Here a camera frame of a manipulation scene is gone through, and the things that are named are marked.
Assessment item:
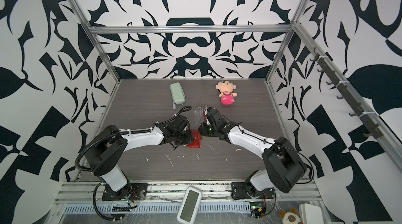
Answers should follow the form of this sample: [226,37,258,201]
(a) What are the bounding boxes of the black corrugated cable conduit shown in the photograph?
[74,105,192,221]

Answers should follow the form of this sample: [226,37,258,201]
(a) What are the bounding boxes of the mint green glasses case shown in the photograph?
[170,82,186,105]

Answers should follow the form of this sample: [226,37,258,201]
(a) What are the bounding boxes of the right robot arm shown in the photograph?
[198,107,307,194]

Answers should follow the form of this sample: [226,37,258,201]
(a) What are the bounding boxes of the small green circuit board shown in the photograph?
[250,202,267,219]

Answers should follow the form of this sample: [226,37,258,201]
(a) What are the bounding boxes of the white box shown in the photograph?
[299,203,325,224]

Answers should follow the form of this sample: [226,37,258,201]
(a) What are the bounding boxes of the white timer display device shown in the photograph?
[177,186,203,224]

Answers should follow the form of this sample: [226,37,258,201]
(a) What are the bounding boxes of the pink plush doll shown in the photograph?
[216,81,238,105]

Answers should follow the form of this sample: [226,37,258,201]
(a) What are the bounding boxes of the white brown plush toy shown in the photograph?
[279,208,303,224]

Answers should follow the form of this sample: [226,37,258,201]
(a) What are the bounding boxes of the clear plastic card box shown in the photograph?
[194,105,208,126]

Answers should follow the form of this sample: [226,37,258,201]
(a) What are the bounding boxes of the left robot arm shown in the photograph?
[74,115,194,193]

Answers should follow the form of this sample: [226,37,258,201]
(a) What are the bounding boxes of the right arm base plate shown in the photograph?
[231,182,275,200]

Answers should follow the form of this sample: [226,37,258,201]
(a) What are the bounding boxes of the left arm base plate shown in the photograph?
[102,183,149,201]

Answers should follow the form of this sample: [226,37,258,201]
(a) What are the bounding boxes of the red card holder wallet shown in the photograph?
[187,130,203,149]

